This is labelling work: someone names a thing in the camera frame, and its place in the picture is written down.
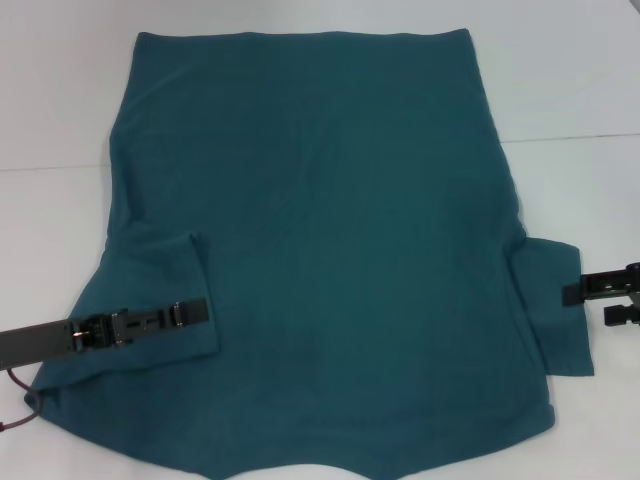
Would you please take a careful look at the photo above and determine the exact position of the teal blue t-shirt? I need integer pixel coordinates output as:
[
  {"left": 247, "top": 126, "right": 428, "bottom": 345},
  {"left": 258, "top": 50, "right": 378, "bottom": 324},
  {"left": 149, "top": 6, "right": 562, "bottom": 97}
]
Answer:
[{"left": 24, "top": 28, "right": 596, "bottom": 480}]

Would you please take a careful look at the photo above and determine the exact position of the left gripper cable with plug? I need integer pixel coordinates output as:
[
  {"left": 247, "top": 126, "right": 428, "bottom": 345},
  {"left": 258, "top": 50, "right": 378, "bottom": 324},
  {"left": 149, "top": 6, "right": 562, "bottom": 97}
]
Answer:
[{"left": 0, "top": 368, "right": 45, "bottom": 432}]

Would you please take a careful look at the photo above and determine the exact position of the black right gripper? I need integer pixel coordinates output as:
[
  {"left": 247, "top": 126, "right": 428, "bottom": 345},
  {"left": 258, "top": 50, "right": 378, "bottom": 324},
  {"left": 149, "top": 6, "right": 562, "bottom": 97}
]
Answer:
[{"left": 561, "top": 258, "right": 640, "bottom": 329}]

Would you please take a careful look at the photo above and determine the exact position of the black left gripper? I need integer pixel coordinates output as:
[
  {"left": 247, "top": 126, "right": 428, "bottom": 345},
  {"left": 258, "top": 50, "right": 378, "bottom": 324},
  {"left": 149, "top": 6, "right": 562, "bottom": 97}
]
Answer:
[{"left": 0, "top": 296, "right": 212, "bottom": 372}]

